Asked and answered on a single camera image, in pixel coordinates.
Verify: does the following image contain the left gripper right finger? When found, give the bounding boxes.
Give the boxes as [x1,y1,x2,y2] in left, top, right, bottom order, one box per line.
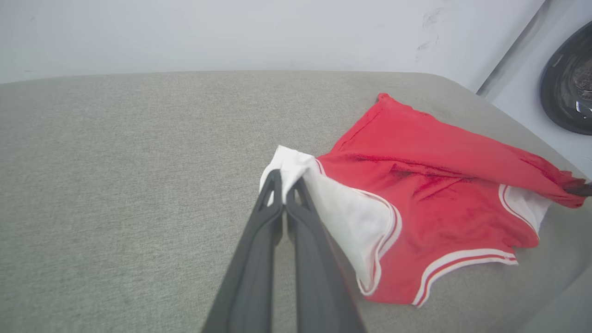
[285,178,366,333]

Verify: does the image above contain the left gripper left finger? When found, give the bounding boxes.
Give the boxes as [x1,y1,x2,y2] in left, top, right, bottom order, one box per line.
[202,169,284,333]

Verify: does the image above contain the red shorts with white trim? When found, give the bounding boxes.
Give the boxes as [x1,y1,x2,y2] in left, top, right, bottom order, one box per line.
[259,92,588,308]

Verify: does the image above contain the dark round washing machine door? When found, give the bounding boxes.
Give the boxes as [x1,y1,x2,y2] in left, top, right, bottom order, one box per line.
[539,21,592,136]

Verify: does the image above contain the white washing machine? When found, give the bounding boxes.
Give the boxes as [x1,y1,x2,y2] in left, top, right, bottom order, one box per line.
[477,0,592,180]

